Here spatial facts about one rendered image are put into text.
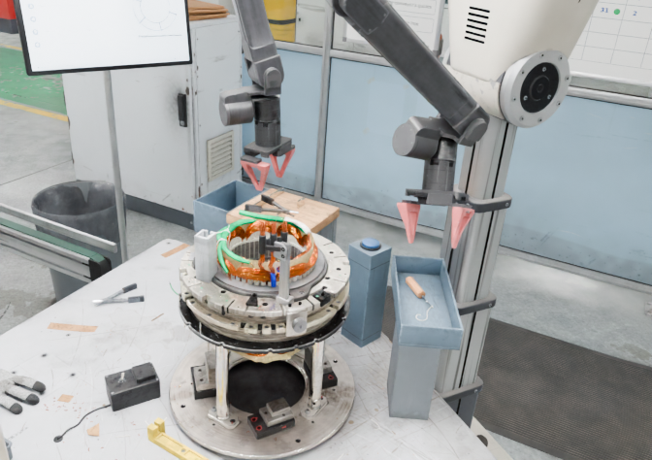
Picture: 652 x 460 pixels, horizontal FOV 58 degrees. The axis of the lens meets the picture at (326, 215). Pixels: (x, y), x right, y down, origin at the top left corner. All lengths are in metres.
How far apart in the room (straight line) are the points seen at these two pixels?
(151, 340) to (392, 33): 0.93
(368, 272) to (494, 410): 1.32
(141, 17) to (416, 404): 1.43
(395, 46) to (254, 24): 0.42
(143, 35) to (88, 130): 1.96
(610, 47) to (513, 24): 1.95
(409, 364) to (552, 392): 1.57
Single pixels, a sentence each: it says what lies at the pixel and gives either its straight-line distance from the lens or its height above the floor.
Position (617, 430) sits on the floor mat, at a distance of 2.65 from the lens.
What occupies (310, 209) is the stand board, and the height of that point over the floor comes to 1.07.
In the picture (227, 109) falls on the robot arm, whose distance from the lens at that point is 1.22.
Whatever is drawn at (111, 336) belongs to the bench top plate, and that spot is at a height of 0.78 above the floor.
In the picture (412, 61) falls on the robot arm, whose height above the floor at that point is 1.50.
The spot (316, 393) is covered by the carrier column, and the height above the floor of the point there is 0.85.
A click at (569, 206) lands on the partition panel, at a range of 3.30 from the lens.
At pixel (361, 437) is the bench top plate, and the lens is 1.23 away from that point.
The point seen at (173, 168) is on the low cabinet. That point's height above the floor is 0.38.
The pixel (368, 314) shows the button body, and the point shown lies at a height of 0.87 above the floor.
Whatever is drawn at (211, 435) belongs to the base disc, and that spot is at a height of 0.80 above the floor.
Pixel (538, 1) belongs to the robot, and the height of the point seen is 1.59.
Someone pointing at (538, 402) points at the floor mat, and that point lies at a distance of 2.63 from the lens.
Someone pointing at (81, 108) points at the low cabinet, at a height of 0.61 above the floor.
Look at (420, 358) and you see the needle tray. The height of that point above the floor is 0.94.
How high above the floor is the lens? 1.67
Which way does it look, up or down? 26 degrees down
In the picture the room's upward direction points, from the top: 4 degrees clockwise
